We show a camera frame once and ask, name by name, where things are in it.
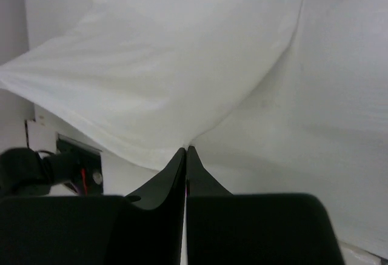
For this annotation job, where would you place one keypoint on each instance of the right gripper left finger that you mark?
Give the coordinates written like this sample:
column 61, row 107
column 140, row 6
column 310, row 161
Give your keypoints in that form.
column 144, row 227

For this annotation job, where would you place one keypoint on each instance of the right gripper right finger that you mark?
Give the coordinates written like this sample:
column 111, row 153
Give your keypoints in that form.
column 280, row 228

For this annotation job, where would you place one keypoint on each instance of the white tank top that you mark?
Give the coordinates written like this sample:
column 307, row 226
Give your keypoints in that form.
column 276, row 96

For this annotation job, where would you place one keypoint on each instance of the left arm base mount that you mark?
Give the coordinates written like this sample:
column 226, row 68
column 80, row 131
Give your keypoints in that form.
column 88, row 180

